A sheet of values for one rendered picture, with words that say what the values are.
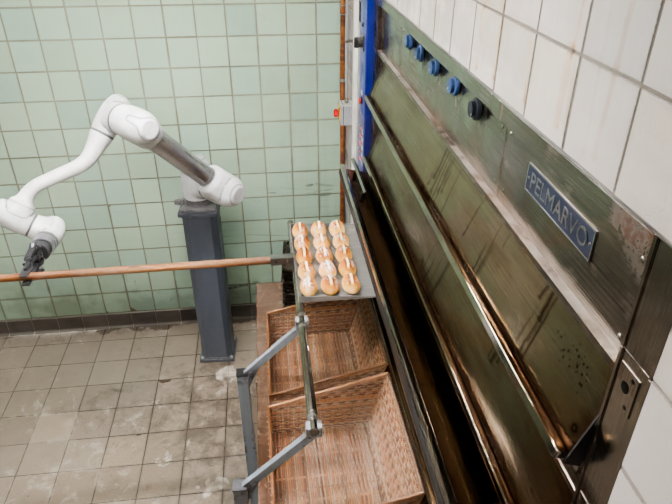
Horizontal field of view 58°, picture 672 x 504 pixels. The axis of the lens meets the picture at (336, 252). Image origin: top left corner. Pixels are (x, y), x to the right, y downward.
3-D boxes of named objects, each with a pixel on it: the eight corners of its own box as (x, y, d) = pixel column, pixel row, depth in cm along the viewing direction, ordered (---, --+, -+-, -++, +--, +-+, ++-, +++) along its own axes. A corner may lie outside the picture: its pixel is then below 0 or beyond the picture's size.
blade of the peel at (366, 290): (298, 303, 215) (298, 296, 213) (289, 229, 262) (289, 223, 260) (398, 295, 219) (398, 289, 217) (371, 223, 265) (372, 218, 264)
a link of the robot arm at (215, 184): (226, 176, 314) (256, 188, 303) (211, 204, 312) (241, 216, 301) (118, 93, 250) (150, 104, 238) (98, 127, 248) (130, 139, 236)
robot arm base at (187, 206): (178, 197, 327) (176, 188, 324) (219, 196, 328) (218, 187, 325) (172, 213, 312) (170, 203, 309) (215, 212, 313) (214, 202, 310)
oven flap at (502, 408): (371, 162, 256) (389, 119, 247) (545, 565, 104) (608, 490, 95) (362, 159, 255) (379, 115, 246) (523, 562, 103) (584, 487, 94)
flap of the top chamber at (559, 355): (373, 102, 243) (392, 53, 234) (576, 463, 91) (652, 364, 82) (363, 98, 242) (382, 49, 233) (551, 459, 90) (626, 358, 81)
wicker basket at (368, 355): (366, 329, 297) (367, 282, 283) (387, 414, 249) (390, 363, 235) (266, 336, 293) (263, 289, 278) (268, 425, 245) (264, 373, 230)
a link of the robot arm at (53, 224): (54, 255, 253) (22, 242, 248) (63, 237, 266) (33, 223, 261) (64, 236, 249) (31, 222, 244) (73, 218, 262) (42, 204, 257)
